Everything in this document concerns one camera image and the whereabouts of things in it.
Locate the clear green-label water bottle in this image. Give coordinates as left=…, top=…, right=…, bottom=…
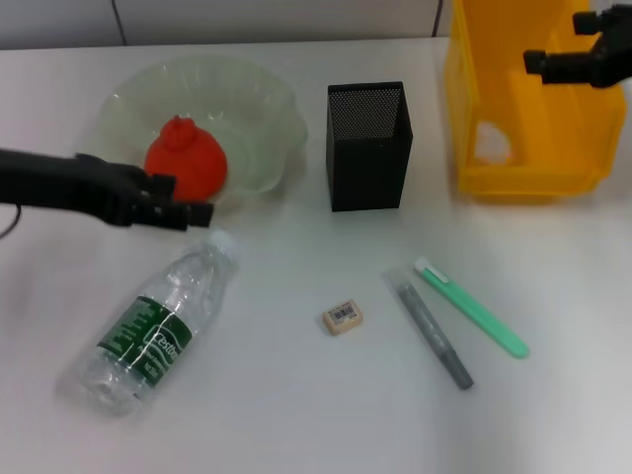
left=73, top=229, right=242, bottom=419

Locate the beige eraser with barcode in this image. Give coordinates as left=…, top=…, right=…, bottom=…
left=321, top=298, right=367, bottom=339

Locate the white paper ball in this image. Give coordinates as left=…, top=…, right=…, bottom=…
left=474, top=122, right=514, bottom=162

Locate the yellow plastic bin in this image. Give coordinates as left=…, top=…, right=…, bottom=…
left=443, top=0, right=627, bottom=204

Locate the dark left wrist cable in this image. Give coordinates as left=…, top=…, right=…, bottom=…
left=0, top=204, right=22, bottom=241

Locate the pale green glass fruit bowl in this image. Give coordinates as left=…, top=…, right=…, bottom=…
left=96, top=55, right=310, bottom=213

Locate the black mesh pen holder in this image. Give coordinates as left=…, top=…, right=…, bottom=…
left=325, top=81, right=414, bottom=213

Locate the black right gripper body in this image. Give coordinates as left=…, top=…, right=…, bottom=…
left=590, top=3, right=632, bottom=90

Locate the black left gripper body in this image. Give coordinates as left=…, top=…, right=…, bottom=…
left=0, top=147, right=150, bottom=228

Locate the grey marker pen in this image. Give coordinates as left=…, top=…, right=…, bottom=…
left=382, top=266, right=475, bottom=391

